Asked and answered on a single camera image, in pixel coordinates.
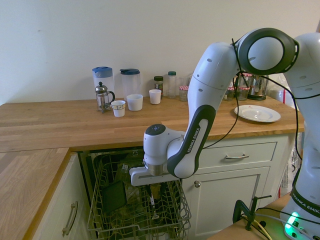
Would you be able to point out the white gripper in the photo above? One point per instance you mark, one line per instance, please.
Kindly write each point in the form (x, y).
(140, 177)

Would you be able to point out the printed plastic bag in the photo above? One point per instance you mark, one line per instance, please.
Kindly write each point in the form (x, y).
(291, 175)

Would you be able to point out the glass French press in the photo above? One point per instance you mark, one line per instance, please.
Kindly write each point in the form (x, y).
(102, 97)

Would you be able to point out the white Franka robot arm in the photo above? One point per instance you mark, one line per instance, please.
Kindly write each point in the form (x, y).
(212, 75)

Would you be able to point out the steel electric kettle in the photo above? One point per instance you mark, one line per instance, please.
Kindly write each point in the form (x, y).
(257, 87)

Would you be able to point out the clear jar with green lid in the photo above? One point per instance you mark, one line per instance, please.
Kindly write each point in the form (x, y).
(171, 86)

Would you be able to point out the spice jar with black lid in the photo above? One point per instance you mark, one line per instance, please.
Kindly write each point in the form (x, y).
(158, 86)

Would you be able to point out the glass jar red checked lid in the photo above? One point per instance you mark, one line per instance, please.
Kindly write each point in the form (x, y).
(228, 95)
(243, 94)

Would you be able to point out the clear drinking glass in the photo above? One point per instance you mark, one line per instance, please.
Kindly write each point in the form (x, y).
(183, 81)

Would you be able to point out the silver metal spoon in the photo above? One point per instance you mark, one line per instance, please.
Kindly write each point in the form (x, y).
(156, 217)

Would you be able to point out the pitcher with dark blue lid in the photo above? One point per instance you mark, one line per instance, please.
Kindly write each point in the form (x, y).
(130, 85)

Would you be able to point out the silver cabinet knob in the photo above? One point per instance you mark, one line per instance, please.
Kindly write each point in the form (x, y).
(197, 184)

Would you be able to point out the built-in dishwasher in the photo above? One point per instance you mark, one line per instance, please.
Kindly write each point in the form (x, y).
(82, 170)

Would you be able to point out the small jar red checked lid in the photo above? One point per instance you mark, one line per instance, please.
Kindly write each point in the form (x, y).
(183, 95)

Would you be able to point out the black square lid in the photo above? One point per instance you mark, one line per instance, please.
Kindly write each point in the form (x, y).
(113, 197)

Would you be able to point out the small patterned cup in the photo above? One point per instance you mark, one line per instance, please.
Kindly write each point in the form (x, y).
(118, 110)

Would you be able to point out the large jar red checked lid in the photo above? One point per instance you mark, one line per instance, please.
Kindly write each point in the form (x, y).
(246, 78)

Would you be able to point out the white cabinet with wide drawers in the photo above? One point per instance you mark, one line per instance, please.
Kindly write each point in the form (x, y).
(57, 195)

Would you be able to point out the pitcher with light blue lid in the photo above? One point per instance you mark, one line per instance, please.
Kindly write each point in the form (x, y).
(103, 80)

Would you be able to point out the white plastic bag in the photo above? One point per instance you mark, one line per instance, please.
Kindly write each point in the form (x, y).
(277, 93)

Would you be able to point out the small white cup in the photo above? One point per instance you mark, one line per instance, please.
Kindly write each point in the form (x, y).
(155, 97)

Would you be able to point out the white plate with gold rim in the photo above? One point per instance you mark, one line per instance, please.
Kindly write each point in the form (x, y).
(260, 113)

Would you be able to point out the black C-clamp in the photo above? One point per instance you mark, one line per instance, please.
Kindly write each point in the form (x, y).
(238, 208)

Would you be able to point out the white cabinet with door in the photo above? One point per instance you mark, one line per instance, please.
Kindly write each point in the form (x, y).
(225, 200)

